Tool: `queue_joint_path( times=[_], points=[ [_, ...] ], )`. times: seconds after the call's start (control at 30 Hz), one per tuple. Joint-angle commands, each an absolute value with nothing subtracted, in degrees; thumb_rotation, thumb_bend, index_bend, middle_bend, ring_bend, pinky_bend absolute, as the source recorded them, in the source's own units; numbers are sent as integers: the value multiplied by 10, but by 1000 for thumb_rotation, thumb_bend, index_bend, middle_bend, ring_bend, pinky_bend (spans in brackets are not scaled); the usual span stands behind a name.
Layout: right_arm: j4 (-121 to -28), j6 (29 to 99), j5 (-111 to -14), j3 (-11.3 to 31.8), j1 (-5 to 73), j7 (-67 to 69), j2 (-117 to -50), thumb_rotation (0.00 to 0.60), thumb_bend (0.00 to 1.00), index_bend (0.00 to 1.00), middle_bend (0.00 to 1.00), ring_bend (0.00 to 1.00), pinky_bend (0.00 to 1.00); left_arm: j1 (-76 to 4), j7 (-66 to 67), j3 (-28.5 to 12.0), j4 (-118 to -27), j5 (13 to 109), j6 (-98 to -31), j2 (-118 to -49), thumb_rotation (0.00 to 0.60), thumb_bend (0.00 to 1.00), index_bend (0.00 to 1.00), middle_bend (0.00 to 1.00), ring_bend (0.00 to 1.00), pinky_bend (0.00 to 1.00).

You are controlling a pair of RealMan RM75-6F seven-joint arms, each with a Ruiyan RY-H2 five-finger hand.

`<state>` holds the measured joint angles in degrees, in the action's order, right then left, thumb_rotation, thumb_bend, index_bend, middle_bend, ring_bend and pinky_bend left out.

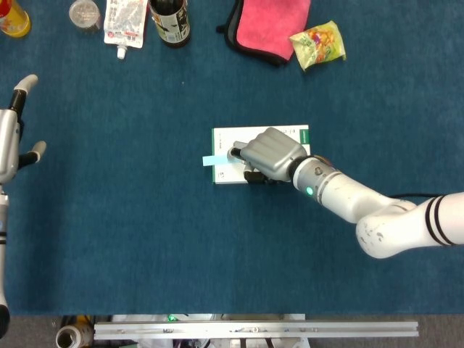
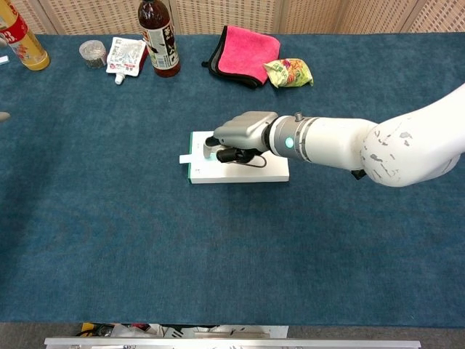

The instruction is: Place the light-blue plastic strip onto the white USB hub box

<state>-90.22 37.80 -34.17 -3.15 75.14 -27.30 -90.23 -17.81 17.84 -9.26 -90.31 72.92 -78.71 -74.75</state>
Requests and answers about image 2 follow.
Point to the pink microfiber cloth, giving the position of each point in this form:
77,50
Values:
247,51

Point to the woven folding screen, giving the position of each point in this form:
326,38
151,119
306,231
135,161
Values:
309,14

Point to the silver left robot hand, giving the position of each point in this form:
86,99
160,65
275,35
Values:
3,116

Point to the white paper box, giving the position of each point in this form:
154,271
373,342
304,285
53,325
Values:
236,176

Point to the orange juice bottle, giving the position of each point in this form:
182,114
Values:
25,51

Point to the aluminium profile rail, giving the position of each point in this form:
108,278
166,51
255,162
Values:
232,343

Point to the dark sauce bottle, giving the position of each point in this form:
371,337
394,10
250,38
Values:
160,43

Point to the small white block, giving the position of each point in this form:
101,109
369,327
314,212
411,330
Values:
3,60

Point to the small clear jar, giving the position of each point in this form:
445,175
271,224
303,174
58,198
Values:
92,54

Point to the pale green paper strip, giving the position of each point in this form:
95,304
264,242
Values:
187,159

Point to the white spout pouch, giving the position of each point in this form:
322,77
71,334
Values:
125,58

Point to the dark red packet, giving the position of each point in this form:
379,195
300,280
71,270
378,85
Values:
144,56

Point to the yellow snack bag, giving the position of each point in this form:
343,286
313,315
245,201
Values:
290,72

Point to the blue felt table cover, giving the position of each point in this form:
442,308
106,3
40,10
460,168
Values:
181,254

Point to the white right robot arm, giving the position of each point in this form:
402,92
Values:
363,145

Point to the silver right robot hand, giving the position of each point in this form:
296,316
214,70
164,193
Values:
243,131

